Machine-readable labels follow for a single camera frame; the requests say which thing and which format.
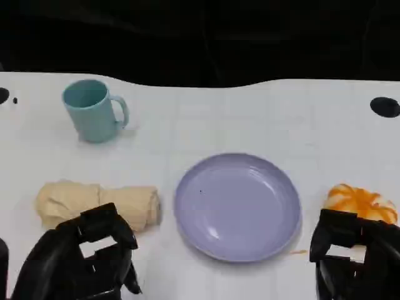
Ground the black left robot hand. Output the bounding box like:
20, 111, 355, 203
9, 202, 143, 300

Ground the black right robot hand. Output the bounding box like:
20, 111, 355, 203
309, 208, 400, 300

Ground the beige towel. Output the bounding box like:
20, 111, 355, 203
34, 179, 163, 234

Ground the orange and white bread roll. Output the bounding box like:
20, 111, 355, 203
323, 183, 399, 226

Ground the lilac plate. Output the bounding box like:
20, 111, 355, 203
173, 152, 303, 263

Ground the pale green mug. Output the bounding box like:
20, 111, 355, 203
61, 79, 130, 144

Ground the black cloth backdrop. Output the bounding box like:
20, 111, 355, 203
0, 0, 400, 89

